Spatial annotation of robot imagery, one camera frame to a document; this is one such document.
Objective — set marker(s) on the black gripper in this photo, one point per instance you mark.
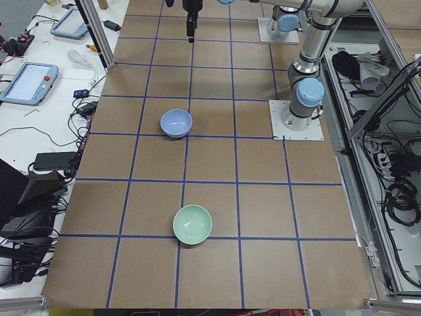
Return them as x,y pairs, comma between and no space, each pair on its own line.
191,6

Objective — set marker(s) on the green ceramic bowl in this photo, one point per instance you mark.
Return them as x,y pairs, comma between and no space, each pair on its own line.
192,224

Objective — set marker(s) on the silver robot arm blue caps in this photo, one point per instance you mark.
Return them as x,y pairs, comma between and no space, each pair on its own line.
307,91

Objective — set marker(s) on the rear silver robot arm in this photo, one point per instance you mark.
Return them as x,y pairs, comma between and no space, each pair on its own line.
284,20

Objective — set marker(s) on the blue ceramic bowl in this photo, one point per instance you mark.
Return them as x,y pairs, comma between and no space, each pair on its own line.
176,123

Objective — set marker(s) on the blue teach pendant far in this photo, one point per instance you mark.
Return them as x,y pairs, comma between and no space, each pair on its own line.
71,25

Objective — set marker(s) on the blue teach pendant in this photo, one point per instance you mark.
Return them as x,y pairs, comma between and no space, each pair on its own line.
31,84
71,25

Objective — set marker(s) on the clear plastic bottle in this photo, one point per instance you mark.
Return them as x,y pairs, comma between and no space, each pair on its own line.
75,57

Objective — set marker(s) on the small blue usb device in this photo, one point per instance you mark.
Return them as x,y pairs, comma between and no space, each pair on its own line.
80,94

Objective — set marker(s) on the black cloth bundle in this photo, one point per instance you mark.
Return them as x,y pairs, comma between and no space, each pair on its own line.
346,65

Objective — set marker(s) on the blue teach pendant near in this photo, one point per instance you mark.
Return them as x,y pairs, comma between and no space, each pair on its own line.
31,84

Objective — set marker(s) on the white crumpled cloth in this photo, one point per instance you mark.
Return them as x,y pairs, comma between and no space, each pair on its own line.
371,72

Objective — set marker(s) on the black power adapter brick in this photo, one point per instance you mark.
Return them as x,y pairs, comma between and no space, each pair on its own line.
53,161

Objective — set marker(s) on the white power strip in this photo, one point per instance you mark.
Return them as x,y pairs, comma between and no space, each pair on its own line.
383,164

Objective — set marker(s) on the black adapter with cable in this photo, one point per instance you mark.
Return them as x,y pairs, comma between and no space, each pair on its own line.
111,25

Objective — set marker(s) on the aluminium frame post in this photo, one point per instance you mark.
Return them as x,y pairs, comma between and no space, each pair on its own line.
91,19

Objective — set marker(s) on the rear white base plate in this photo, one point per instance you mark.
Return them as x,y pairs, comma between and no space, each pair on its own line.
276,36

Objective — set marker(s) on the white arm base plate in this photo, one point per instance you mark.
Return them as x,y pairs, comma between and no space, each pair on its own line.
287,127

